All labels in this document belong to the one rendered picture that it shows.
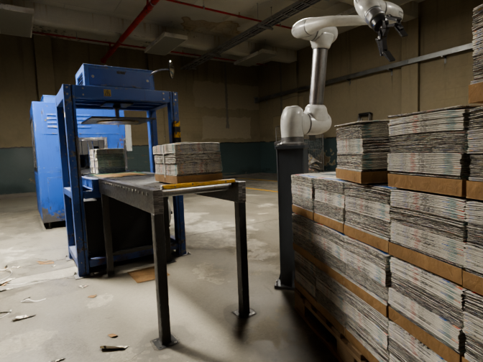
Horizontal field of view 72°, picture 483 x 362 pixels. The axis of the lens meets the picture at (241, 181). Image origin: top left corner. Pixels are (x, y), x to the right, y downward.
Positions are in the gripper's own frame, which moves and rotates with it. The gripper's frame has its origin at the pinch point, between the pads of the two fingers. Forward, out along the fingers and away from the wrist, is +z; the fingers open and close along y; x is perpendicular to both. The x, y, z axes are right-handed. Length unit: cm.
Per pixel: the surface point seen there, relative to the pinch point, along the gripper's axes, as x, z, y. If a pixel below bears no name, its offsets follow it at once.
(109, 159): 187, -112, 189
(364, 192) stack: 42, 64, 10
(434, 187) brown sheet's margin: 40, 80, -21
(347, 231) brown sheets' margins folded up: 47, 71, 29
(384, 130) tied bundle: 33, 48, -6
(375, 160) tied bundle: 38, 57, 0
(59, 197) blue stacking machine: 294, -159, 313
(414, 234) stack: 42, 87, -6
